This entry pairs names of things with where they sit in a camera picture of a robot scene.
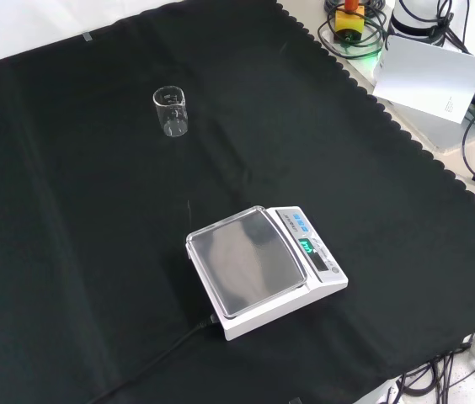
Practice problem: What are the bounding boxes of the clear glass beaker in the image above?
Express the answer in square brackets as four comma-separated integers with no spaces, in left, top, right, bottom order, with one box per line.
[152,86,189,139]

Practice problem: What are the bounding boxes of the white electronic balance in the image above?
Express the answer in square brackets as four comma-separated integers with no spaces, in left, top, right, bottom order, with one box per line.
[185,205,350,343]

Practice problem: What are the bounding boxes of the black cloth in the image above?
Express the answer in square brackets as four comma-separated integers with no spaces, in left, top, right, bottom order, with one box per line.
[0,0,475,404]

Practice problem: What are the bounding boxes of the yellow stop button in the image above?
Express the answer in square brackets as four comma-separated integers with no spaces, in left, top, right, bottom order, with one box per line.
[334,0,366,45]

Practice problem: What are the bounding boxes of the pale board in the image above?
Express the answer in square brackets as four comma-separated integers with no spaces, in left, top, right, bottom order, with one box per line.
[372,35,475,125]

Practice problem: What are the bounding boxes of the black balance power cable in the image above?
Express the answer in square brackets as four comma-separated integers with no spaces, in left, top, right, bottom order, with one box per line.
[88,313,220,404]

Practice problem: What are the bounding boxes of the black cable bundle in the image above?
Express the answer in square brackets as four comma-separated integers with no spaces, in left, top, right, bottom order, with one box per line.
[388,332,475,404]

